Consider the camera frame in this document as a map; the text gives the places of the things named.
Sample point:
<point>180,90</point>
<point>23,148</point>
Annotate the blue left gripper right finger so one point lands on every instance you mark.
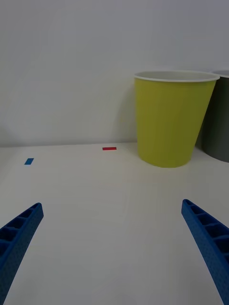
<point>212,245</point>

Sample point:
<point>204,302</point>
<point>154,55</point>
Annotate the grey plastic bin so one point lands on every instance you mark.
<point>218,133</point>

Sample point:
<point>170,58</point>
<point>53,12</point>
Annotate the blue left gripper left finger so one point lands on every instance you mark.
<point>16,243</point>

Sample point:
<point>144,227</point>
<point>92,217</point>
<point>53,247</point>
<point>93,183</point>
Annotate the yellow-green plastic bin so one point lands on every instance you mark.
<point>167,124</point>

